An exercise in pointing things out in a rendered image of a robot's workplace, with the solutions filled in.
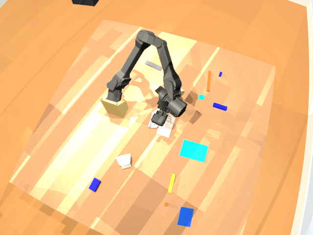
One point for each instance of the cyan flat rectangular plate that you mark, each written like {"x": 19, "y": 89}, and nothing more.
{"x": 193, "y": 150}

